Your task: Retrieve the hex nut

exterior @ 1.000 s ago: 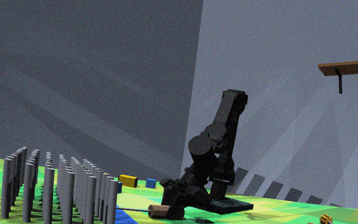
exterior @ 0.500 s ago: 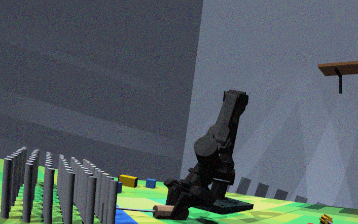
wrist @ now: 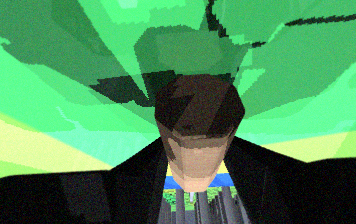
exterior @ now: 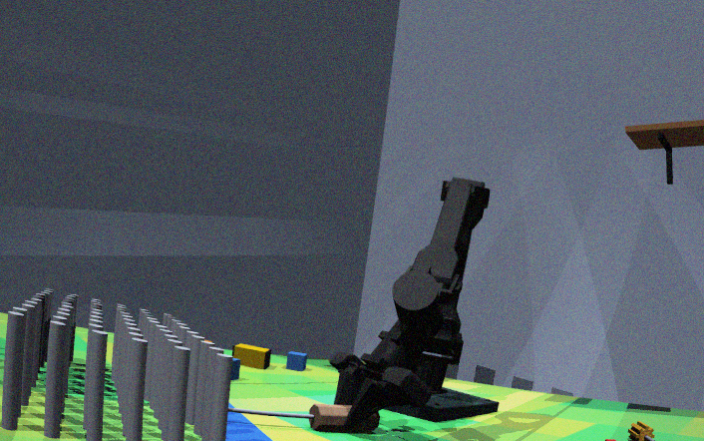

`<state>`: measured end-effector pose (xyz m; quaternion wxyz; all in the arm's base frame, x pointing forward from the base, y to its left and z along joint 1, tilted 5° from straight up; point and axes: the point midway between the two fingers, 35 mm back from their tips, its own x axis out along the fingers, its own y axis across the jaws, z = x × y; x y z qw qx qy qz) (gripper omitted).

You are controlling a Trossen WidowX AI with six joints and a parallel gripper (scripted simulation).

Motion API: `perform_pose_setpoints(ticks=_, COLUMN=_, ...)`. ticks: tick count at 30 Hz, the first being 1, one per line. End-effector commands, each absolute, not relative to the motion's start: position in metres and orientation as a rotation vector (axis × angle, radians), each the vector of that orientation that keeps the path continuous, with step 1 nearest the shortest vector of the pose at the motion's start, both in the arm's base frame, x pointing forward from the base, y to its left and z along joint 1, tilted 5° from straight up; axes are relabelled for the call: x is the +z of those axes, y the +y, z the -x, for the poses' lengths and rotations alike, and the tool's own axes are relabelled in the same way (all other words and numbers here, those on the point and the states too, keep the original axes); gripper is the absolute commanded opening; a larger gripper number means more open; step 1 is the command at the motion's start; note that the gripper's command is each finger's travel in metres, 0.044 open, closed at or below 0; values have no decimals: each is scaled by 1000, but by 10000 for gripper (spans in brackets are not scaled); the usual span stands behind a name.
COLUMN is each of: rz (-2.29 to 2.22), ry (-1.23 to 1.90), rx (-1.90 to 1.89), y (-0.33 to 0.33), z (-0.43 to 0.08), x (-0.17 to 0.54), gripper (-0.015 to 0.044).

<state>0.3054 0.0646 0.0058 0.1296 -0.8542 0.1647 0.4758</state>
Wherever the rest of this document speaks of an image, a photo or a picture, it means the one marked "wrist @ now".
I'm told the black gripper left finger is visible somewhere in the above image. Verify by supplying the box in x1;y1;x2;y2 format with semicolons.
0;136;168;224

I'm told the blue flat strip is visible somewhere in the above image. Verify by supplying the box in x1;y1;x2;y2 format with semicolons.
164;173;234;189

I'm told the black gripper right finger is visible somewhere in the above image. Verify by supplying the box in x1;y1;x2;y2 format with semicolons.
223;136;356;224

